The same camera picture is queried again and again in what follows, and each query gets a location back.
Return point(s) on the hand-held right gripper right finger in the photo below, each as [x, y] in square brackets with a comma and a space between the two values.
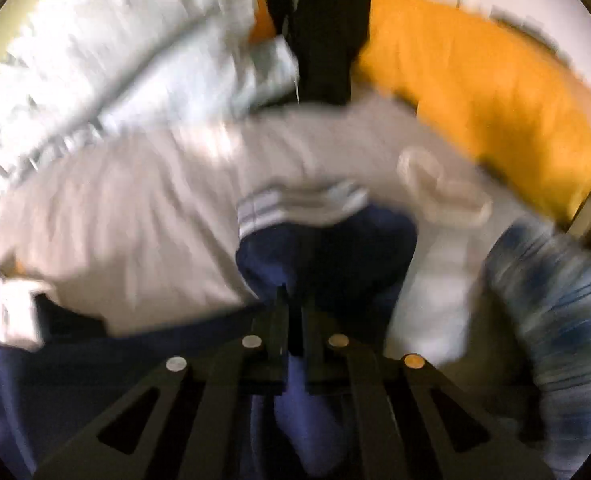
[313, 360]

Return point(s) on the blue plaid shirt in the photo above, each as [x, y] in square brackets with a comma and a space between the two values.
[565, 320]

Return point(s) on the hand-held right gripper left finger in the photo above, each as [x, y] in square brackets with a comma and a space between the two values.
[275, 340]

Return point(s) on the grey duvet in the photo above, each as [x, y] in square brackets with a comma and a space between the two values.
[125, 50]

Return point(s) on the white and navy varsity jacket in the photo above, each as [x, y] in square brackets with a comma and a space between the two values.
[325, 260]

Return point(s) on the black bag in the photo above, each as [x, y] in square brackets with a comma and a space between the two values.
[325, 45]

